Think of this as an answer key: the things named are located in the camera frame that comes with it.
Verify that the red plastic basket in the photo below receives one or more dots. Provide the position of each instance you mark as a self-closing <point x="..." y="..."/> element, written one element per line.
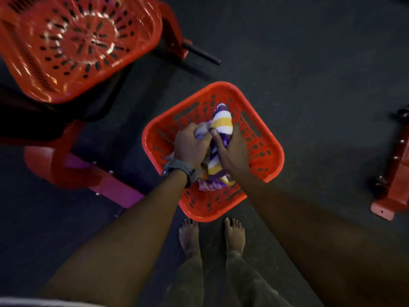
<point x="147" y="142"/>

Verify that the person's right forearm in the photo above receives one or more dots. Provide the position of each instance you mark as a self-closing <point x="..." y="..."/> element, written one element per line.
<point x="319" y="246"/>

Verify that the person's foot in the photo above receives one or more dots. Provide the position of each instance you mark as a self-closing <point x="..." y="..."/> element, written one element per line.
<point x="235" y="234"/>
<point x="189" y="236"/>

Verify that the purple yellow striped towel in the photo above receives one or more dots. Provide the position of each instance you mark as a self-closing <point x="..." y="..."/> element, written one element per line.
<point x="222" y="119"/>

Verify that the person's left foot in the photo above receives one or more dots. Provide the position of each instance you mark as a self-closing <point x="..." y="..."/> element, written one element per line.
<point x="189" y="236"/>

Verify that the person's olive trousers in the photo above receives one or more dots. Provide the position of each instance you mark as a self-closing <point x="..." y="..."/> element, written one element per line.
<point x="252" y="284"/>

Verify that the person's right hand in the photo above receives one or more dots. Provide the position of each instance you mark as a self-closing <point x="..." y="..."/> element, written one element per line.
<point x="233" y="156"/>

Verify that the black upright bench red frame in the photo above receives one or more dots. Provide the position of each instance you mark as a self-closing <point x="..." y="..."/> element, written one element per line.
<point x="96" y="105"/>

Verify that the person's left forearm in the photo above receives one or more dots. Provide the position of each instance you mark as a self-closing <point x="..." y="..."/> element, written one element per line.
<point x="121" y="246"/>

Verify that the person's right foot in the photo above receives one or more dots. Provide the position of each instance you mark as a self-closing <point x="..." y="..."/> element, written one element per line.
<point x="235" y="234"/>

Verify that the red plastic chair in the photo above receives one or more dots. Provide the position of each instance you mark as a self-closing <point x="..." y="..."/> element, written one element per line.
<point x="134" y="15"/>

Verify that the person's left hand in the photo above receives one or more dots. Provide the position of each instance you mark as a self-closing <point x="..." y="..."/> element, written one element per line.
<point x="190" y="147"/>

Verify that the black wristwatch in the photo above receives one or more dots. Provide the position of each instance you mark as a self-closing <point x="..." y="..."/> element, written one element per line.
<point x="180" y="166"/>

